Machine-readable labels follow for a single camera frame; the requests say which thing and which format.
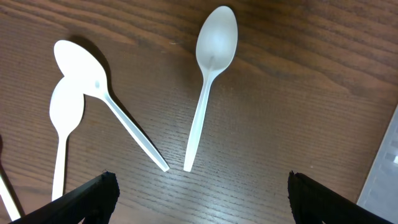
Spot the white utensil handle far left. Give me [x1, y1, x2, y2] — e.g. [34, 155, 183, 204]
[0, 177, 21, 221]

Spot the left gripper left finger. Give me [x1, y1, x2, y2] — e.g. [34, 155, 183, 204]
[12, 172, 120, 224]

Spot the white spoon crossing handle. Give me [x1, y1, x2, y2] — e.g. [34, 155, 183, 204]
[53, 40, 170, 172]

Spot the white spoon far left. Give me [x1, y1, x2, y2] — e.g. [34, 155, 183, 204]
[49, 77, 85, 201]

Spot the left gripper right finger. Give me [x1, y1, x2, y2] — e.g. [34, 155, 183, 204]
[287, 171, 392, 224]

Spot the clear plastic basket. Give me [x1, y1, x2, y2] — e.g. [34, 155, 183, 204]
[357, 111, 398, 223]

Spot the translucent white spoon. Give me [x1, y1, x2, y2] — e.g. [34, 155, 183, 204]
[183, 6, 238, 172]

